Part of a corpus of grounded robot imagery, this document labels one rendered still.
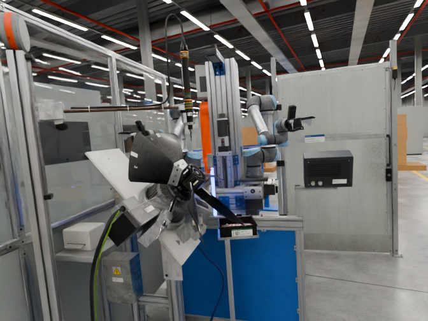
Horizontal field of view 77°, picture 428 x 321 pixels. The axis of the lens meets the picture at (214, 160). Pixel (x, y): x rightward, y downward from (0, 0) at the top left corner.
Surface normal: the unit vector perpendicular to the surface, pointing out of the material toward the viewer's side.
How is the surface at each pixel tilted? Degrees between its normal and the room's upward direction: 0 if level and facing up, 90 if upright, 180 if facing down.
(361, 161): 90
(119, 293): 90
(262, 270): 90
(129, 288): 90
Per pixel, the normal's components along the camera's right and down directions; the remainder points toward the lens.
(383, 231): -0.26, 0.11
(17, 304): 0.96, -0.04
